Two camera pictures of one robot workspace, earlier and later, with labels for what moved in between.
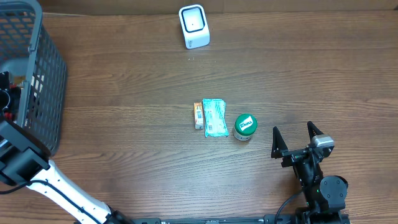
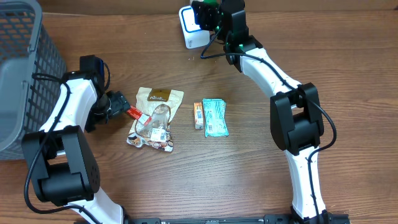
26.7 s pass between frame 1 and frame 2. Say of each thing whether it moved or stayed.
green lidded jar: moved
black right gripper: moved
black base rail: stayed
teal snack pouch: stayed
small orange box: stayed
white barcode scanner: stayed
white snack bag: moved
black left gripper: moved
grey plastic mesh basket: stayed
